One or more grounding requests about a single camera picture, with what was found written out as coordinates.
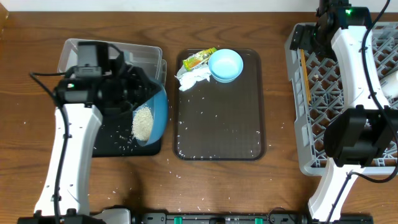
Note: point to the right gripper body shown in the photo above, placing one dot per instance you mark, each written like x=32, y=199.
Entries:
x=309, y=41

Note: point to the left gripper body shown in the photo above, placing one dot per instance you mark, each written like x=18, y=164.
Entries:
x=129, y=93

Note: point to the dark blue plate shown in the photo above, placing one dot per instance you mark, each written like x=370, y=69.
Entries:
x=158, y=115

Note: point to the pile of white rice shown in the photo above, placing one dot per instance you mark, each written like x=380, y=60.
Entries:
x=142, y=124

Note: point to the white tissue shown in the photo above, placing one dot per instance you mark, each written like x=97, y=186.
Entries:
x=188, y=79

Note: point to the green yellow snack wrapper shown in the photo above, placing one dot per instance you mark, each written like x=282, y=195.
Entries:
x=197, y=59

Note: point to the white cup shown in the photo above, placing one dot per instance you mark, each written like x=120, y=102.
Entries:
x=389, y=85

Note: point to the light blue bowl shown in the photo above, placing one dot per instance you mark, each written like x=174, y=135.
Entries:
x=225, y=65

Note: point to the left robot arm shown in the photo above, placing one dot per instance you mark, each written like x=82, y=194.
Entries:
x=64, y=198

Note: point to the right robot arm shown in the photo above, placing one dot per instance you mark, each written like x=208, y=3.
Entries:
x=367, y=125

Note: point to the clear plastic bin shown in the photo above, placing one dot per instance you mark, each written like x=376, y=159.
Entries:
x=146, y=57

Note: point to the black plastic bin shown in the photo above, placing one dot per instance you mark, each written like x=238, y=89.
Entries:
x=114, y=139

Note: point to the brown serving tray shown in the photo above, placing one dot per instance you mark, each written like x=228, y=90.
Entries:
x=216, y=121

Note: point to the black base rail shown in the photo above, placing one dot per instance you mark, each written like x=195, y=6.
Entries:
x=271, y=218

